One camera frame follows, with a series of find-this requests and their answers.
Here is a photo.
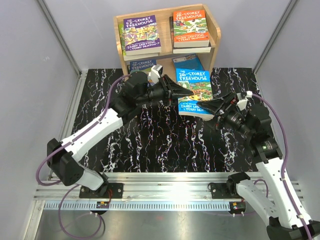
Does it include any wooden two-tier shelf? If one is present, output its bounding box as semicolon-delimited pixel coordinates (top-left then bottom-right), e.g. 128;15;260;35
113;3;221;80

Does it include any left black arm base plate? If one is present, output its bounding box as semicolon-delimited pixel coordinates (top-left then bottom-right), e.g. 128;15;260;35
79;182;124;199

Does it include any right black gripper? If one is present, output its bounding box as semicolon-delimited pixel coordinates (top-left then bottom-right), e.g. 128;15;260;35
196;92;254;139

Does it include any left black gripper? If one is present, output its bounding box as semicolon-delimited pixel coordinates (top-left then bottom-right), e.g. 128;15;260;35
136;74;193;107

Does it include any aluminium rail frame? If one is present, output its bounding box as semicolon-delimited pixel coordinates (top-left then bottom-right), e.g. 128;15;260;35
23;69;313;240

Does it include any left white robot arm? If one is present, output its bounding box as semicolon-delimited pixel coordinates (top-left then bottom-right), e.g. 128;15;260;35
45;71;193;199

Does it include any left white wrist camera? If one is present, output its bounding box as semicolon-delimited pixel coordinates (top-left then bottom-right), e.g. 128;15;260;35
148;64;163;84

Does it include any orange 78-Storey Treehouse book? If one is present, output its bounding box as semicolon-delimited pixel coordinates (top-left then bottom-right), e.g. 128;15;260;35
173;10;210;48

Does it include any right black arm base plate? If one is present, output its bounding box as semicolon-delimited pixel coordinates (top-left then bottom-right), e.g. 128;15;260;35
208;179;259;201

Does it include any black marble pattern mat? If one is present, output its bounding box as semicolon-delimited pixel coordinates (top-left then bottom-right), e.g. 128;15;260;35
71;67;261;173

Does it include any purple 52-Storey Treehouse book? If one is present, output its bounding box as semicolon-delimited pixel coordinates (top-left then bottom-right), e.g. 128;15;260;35
123;15;162;56

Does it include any blue Storey Treehouse book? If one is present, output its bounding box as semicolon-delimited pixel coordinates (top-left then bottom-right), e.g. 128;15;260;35
176;68;214;121

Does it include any light blue paperback book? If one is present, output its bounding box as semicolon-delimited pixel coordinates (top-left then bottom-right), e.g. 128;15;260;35
172;53;204;71

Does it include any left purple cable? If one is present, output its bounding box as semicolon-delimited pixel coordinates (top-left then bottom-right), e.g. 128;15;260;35
35;76;131;237

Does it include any dark blue 91-Storey Treehouse book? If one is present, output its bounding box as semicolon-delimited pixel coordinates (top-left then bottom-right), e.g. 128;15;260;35
129;59;157;78

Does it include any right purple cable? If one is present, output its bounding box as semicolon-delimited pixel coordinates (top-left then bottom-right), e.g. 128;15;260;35
207;92;313;240

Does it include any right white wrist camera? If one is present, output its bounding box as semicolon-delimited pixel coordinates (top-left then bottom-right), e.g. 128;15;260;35
236;91;253;111

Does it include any purple cable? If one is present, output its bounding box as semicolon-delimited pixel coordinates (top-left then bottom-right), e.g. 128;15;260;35
35;76;131;237
207;92;313;240

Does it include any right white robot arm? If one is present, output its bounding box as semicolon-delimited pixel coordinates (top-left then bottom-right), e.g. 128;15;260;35
197;91;320;240

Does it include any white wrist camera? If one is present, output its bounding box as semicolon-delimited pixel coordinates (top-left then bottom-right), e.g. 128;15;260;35
236;91;253;111
148;64;163;84

